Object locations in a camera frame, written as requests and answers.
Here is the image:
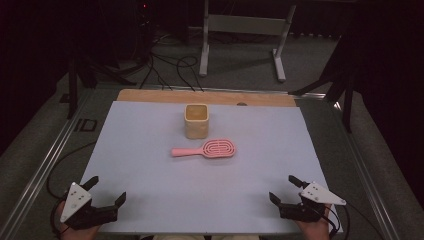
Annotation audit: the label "black floor cables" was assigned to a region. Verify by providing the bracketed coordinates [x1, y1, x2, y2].
[138, 53, 205, 93]

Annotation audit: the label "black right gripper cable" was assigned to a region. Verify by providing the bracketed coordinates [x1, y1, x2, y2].
[311, 201, 384, 240]

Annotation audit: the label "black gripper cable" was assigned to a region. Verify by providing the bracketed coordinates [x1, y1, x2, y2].
[311, 201, 384, 240]
[45, 141, 98, 236]

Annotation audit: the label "grey metal stand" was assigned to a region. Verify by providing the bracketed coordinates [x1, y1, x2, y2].
[198, 0, 297, 83]

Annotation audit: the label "black stand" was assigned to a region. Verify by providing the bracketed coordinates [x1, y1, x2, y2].
[66, 54, 138, 120]
[288, 31, 357, 134]

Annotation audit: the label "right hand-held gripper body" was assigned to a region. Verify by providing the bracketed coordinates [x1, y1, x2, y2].
[279, 181, 347, 224]

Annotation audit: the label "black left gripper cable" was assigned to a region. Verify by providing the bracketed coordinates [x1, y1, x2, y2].
[45, 141, 98, 236]

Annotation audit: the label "beige square cup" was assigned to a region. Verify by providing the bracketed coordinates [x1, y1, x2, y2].
[184, 103, 210, 140]

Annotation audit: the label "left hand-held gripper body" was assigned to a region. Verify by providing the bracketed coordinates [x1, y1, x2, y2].
[59, 181, 119, 231]

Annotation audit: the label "pink hairbrush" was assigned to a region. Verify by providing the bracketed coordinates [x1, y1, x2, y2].
[171, 138, 237, 159]

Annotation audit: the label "person's right hand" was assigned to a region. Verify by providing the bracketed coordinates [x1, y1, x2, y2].
[294, 203, 333, 240]

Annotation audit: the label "person's left hand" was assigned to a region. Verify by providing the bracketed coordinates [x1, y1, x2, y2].
[54, 201, 101, 240]

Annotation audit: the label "dark equipment with red light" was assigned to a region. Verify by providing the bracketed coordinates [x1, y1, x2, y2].
[133, 0, 158, 64]

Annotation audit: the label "white table sheet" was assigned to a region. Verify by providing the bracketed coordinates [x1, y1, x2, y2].
[61, 100, 344, 235]

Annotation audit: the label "aluminium floor rail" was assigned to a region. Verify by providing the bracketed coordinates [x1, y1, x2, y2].
[0, 89, 95, 240]
[333, 99, 403, 240]

